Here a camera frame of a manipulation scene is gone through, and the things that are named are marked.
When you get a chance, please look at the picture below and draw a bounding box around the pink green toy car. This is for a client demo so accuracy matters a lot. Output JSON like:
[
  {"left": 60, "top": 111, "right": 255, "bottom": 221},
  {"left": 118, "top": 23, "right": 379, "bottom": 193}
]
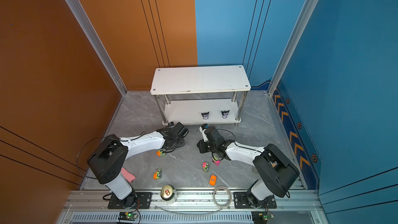
[{"left": 202, "top": 162, "right": 209, "bottom": 172}]

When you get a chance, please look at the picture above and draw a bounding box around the green orange toy car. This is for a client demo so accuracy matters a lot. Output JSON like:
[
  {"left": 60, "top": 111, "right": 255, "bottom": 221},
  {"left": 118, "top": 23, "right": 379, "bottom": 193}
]
[{"left": 156, "top": 149, "right": 166, "bottom": 157}]

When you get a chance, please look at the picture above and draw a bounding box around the black purple figure toy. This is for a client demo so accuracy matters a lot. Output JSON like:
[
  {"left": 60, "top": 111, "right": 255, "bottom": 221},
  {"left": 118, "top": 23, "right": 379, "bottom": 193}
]
[{"left": 221, "top": 110, "right": 230, "bottom": 119}]

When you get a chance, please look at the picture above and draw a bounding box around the orange green toy truck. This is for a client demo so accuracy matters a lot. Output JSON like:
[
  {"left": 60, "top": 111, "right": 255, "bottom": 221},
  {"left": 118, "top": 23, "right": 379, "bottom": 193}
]
[{"left": 153, "top": 169, "right": 162, "bottom": 180}]

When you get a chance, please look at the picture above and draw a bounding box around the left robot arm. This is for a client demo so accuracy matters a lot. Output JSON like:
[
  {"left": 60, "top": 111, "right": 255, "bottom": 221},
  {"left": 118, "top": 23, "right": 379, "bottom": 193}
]
[{"left": 87, "top": 122, "right": 189, "bottom": 204}]

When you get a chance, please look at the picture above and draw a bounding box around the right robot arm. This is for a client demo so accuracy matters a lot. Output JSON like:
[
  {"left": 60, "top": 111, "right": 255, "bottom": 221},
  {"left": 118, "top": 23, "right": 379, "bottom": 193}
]
[{"left": 197, "top": 124, "right": 300, "bottom": 208}]

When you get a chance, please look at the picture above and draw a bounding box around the white two-tier shelf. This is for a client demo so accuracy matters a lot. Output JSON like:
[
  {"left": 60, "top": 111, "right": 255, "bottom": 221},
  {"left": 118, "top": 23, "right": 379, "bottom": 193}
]
[{"left": 150, "top": 65, "right": 251, "bottom": 125}]

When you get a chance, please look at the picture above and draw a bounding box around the metal can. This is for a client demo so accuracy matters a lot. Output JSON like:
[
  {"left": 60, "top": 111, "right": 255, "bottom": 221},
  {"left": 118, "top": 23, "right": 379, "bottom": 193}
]
[{"left": 160, "top": 185, "right": 178, "bottom": 204}]

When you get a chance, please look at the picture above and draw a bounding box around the pink eraser block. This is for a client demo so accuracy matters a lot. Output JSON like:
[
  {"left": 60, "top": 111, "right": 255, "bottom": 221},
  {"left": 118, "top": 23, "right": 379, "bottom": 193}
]
[{"left": 121, "top": 168, "right": 136, "bottom": 183}]

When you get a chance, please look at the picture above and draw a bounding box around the clear coiled tube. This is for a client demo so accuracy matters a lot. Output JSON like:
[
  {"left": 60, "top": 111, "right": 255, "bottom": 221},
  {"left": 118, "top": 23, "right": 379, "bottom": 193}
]
[{"left": 212, "top": 186, "right": 232, "bottom": 209}]

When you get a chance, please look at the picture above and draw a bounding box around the right circuit board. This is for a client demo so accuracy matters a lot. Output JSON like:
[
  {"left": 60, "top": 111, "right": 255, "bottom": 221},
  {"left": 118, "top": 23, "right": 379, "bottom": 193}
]
[{"left": 251, "top": 212, "right": 274, "bottom": 224}]

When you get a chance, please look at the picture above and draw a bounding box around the circuit board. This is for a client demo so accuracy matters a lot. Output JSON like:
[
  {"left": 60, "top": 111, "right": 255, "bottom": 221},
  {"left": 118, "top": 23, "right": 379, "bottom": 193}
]
[
  {"left": 251, "top": 212, "right": 274, "bottom": 224},
  {"left": 118, "top": 212, "right": 140, "bottom": 223}
]

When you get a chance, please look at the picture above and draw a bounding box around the left circuit board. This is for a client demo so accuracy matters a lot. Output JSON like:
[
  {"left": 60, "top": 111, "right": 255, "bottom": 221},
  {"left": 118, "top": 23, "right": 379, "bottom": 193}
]
[{"left": 118, "top": 212, "right": 140, "bottom": 223}]

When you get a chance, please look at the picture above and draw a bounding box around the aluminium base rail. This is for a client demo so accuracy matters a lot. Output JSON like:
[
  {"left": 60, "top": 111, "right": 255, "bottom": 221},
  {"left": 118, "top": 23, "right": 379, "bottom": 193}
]
[{"left": 56, "top": 188, "right": 329, "bottom": 224}]

